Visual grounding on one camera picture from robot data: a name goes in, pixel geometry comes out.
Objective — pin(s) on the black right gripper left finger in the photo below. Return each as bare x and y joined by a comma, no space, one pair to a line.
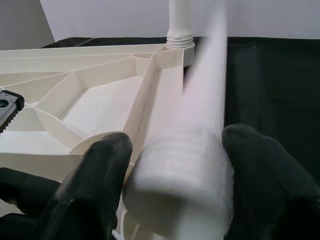
95,190

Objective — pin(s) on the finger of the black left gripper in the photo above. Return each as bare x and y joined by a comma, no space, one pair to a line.
10,107

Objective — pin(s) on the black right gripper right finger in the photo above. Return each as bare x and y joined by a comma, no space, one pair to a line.
270,180

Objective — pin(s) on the white plastic table leg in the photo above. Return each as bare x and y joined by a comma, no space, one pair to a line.
185,170
178,22

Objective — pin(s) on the white plastic table top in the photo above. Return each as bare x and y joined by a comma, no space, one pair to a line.
100,100

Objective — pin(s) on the black table cloth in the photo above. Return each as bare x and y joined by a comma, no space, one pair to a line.
275,75

